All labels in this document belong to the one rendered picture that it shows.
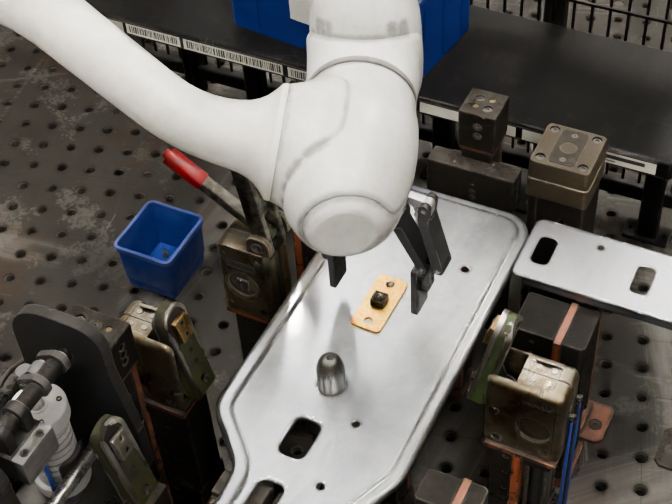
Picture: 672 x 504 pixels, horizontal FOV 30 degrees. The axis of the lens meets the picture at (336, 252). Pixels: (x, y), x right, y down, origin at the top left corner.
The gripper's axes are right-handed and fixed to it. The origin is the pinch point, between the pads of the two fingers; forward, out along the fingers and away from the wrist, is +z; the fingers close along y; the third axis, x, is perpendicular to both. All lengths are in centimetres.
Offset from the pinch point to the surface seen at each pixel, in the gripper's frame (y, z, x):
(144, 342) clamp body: -18.3, -2.0, -19.8
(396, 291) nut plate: 1.0, 4.4, 2.6
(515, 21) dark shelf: -3, 2, 53
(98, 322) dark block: -21.0, -7.4, -22.8
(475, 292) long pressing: 9.4, 4.8, 6.4
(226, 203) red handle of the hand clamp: -18.7, -5.2, -0.5
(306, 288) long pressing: -8.9, 4.5, -1.1
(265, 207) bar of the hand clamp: -14.5, -4.8, 1.0
